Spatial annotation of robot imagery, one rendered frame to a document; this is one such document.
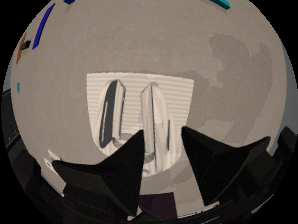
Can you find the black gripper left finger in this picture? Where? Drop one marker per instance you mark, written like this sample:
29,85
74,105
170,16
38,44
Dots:
118,177

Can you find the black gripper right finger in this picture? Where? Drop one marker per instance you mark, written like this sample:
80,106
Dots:
216,165

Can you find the beige housing plate with two round holes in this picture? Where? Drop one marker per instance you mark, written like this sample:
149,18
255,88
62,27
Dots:
49,165

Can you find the dark blue flat bar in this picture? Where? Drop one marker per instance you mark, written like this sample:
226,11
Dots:
41,27

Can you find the dark grey flat bar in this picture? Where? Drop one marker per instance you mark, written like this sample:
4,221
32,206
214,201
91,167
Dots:
25,45

